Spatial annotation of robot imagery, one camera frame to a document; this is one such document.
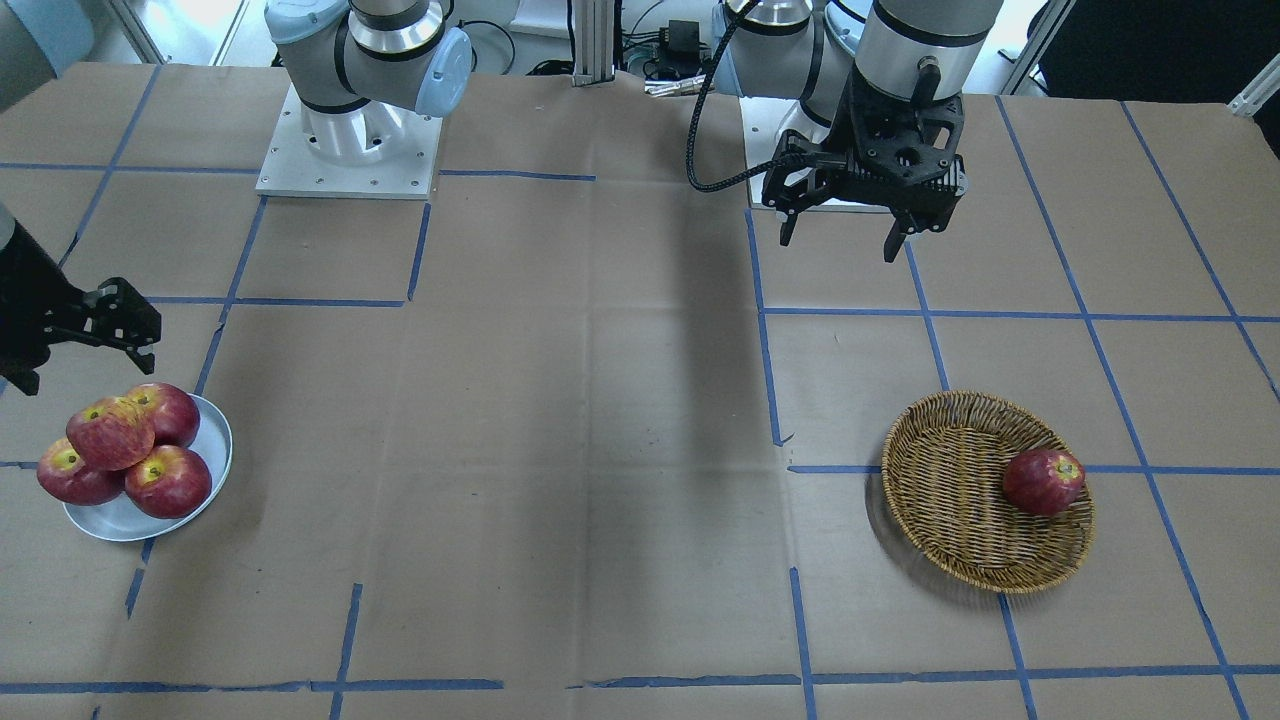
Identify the light blue plate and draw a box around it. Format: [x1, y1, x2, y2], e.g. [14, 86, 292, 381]
[61, 395, 234, 542]

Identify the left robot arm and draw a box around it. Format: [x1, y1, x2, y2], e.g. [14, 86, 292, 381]
[692, 1, 1001, 261]

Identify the dark red apple in basket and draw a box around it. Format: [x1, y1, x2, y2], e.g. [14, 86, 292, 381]
[1002, 448, 1085, 518]

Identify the black power adapter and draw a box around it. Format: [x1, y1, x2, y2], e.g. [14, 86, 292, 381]
[658, 19, 701, 64]

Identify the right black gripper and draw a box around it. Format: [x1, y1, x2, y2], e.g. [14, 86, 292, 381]
[1, 208, 163, 396]

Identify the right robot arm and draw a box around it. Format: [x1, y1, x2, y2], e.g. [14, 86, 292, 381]
[1, 1, 472, 395]

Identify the aluminium frame post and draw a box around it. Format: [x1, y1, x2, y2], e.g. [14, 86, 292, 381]
[566, 0, 623, 88]

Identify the wicker basket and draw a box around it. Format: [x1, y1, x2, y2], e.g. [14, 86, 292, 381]
[879, 389, 1097, 594]

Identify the red apple plate front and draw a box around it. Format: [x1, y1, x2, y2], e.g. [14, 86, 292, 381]
[125, 445, 212, 519]

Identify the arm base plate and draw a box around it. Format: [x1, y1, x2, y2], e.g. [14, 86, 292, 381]
[255, 87, 443, 201]
[739, 97, 890, 215]

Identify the red apple plate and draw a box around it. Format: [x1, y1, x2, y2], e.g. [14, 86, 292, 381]
[125, 445, 212, 519]
[36, 437, 125, 506]
[124, 382, 201, 448]

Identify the red yellow apple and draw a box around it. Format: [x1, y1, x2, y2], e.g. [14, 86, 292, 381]
[65, 396, 155, 471]

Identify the red apple plate back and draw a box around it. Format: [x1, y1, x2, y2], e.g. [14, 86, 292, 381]
[124, 382, 201, 448]

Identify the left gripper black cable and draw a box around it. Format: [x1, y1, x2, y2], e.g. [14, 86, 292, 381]
[685, 0, 806, 193]

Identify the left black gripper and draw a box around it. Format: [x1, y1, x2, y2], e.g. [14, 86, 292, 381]
[762, 70, 968, 264]

